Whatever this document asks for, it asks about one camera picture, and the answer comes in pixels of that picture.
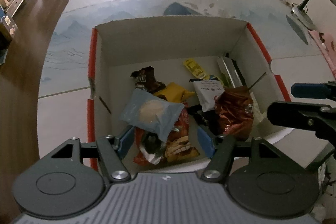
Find silver desk lamp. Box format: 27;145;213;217
291;0;335;30

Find white cardboard box red trim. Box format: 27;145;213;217
88;15;290;175

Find green snack bar pack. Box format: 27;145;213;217
217;56;246;87

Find pink notebook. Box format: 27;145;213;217
309;30;336;77

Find large red chips bag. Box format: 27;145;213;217
133;109;200;166

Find light blue pastry packet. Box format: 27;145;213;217
120;88;185;142

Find white black snack packet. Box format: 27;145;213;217
190;79;224;112

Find yellow label sauce packet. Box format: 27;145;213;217
183;58;210;80

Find yellow snack packet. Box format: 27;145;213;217
154;82;195;103

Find white plastic snack bag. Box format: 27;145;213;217
252;102;266;126

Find dark red foil snack bag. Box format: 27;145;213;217
214;86;254;141

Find brown chocolate candy packet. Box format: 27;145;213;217
130;66;166;94

